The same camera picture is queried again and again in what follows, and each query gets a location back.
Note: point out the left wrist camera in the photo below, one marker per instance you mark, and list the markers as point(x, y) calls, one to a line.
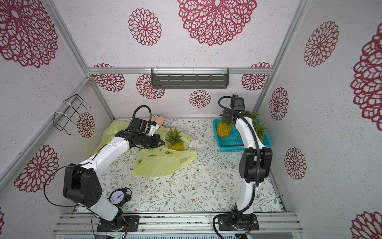
point(139, 126)

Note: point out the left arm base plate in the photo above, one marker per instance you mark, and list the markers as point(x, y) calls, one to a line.
point(119, 224)

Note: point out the plain green plastic bag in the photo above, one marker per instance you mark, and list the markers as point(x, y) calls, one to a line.
point(115, 127)

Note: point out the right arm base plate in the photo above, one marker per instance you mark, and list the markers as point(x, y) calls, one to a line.
point(239, 222)

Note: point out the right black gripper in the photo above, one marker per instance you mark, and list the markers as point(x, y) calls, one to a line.
point(236, 112)

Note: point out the teal plastic basket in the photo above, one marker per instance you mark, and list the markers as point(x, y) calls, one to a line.
point(233, 142)

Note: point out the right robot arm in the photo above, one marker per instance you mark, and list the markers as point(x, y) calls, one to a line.
point(255, 162)

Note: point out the black wire wall rack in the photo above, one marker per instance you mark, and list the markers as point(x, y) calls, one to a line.
point(74, 102)

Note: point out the plush doll toy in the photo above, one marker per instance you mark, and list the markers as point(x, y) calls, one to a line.
point(157, 120)

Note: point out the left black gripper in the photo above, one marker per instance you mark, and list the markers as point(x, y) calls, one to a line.
point(157, 139)

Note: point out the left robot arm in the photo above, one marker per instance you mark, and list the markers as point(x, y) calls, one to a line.
point(81, 183)

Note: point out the avocado print green plastic bag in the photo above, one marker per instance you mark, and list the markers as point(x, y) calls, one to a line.
point(161, 161)

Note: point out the grey wall shelf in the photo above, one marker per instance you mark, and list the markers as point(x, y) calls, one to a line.
point(189, 79)

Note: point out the black alarm clock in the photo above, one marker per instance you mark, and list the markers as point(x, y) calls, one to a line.
point(120, 197)

